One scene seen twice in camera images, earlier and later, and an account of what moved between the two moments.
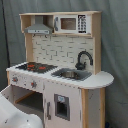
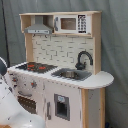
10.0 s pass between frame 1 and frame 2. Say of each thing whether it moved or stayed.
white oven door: moved
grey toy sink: stayed
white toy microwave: stayed
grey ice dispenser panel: stayed
